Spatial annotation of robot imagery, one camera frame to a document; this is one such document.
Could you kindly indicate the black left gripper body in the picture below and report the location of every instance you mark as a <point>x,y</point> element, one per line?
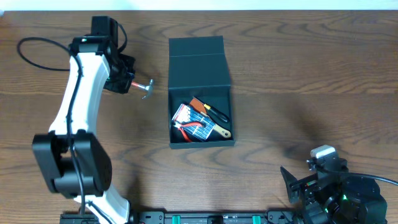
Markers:
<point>125,74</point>

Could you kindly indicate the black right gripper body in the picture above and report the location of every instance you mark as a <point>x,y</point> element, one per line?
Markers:
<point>314,195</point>

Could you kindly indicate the black handled claw hammer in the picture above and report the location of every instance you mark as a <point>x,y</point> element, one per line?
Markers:
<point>148,89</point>

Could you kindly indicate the black gift box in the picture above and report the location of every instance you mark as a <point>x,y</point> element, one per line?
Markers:
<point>198,69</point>

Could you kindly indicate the blue precision screwdriver set case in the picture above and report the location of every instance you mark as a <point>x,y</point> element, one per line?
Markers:
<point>186,114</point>

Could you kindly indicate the red handled cutting pliers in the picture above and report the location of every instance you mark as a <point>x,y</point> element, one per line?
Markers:
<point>188,129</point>

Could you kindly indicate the orange scraper wooden handle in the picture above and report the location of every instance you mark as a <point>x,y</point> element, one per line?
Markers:
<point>200,108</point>

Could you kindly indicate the black handled screwdriver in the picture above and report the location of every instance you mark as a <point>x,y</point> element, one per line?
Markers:
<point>214,111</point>

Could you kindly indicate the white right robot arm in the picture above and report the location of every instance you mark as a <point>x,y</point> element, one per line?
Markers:
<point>329,198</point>

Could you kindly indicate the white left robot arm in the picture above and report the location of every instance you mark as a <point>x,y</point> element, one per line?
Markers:
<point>71,159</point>

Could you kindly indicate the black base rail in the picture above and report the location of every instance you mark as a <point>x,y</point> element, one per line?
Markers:
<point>267,217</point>

